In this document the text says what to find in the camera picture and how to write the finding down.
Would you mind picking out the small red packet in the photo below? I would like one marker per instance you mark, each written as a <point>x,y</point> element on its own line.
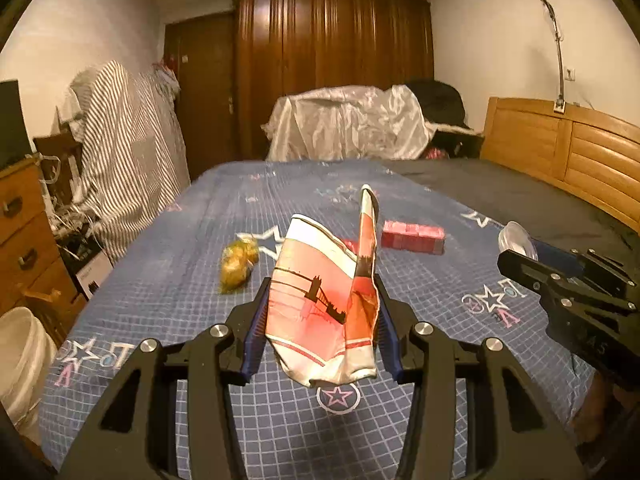
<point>347,246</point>

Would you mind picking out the dark grey bed sheet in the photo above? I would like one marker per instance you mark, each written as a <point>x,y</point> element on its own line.
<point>500,185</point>

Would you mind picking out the wooden bed headboard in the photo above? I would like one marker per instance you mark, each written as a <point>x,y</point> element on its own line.
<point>550,145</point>

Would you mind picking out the red white paper bag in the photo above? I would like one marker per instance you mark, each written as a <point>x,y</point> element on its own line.
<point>310,320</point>

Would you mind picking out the red rectangular box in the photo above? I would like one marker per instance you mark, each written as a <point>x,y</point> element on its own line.
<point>412,237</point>

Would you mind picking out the black cloth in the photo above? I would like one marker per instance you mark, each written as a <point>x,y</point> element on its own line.
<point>440,100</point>

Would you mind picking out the wooden dresser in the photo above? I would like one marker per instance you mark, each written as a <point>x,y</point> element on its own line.
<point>25,230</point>

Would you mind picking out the white printed cardboard box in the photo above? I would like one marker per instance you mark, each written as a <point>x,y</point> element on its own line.
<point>95,275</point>

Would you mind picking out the brown wooden wardrobe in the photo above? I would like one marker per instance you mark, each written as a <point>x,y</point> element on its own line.
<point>325,35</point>

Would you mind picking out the black monitor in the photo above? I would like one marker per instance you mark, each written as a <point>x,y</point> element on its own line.
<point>10,125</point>

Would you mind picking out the brown wooden door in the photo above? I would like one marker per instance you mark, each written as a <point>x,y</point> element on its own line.
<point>205,85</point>

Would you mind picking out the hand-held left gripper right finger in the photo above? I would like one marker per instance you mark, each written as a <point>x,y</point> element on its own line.
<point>392,355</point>

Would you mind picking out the blue checked star blanket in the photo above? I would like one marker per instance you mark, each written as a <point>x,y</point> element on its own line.
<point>200,210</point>

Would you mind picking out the golden foil wrapper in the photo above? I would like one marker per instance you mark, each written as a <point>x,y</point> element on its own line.
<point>240,265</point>

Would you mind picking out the white wall socket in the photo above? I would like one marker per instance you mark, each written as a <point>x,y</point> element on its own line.
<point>569,73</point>

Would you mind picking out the white satin cloth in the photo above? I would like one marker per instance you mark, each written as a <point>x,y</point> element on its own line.
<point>350,120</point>

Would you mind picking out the clear plastic cup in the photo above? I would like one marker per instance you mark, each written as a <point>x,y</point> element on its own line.
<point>515,237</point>

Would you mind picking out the white plastic bucket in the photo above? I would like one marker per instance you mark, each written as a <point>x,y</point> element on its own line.
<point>25,360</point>

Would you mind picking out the red patterned cloth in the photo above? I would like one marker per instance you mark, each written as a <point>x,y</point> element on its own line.
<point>436,153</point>

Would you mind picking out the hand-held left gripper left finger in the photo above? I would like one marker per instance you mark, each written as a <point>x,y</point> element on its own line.
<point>251,350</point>

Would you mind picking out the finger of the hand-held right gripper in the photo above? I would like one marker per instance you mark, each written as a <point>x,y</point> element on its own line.
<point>522,267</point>
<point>557,257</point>

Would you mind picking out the grey striped cloth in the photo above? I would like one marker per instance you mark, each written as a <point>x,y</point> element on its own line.
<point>130,150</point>

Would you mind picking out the light hanging garment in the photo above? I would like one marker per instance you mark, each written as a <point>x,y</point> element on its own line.
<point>165,77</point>

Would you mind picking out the dark wooden chair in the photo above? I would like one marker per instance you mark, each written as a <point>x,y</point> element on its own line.
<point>57,155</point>

